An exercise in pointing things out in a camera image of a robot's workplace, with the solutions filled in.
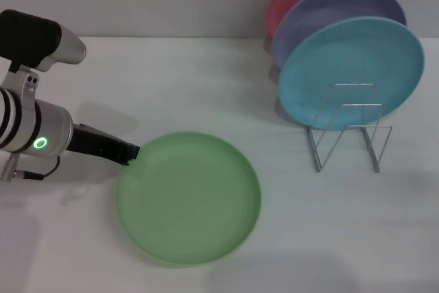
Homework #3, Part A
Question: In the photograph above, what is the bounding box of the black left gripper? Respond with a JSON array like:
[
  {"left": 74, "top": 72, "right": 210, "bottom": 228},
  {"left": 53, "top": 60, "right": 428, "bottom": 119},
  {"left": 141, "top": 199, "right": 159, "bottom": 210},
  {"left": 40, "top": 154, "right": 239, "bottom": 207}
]
[{"left": 64, "top": 123, "right": 141, "bottom": 167}]

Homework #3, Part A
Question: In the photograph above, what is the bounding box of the green plastic plate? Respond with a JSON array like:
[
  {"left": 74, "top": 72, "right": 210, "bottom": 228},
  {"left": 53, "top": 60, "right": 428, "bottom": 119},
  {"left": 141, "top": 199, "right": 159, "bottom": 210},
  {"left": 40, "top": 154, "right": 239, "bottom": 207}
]
[{"left": 115, "top": 130, "right": 262, "bottom": 269}]

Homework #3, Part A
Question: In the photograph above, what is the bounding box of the light blue plastic plate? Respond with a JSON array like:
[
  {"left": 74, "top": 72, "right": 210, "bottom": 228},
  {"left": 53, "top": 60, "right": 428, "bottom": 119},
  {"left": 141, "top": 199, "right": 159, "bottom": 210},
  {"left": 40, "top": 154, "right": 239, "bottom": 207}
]
[{"left": 277, "top": 15, "right": 426, "bottom": 130}]

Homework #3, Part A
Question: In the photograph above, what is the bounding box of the purple plastic plate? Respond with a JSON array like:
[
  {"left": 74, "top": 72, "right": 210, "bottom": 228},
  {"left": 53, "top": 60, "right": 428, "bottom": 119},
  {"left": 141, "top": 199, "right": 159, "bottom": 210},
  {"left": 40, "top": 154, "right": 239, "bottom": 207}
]
[{"left": 272, "top": 0, "right": 408, "bottom": 71}]

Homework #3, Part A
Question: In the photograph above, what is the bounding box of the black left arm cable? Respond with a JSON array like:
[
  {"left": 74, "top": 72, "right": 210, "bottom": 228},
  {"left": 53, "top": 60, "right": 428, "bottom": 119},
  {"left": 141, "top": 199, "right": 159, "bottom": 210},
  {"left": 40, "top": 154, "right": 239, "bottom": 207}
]
[{"left": 0, "top": 154, "right": 61, "bottom": 183}]

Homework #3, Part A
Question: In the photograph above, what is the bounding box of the black silver wrist camera housing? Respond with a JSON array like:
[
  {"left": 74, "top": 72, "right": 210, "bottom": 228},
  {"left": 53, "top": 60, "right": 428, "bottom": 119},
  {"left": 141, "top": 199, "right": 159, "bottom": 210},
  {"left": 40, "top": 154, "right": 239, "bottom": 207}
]
[{"left": 0, "top": 9, "right": 87, "bottom": 73}]

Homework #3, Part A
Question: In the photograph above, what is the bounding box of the metal wire plate rack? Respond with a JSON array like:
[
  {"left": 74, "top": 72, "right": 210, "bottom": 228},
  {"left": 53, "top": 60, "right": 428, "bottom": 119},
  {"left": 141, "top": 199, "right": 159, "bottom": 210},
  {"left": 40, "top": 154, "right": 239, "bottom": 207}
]
[{"left": 307, "top": 82, "right": 394, "bottom": 174}]

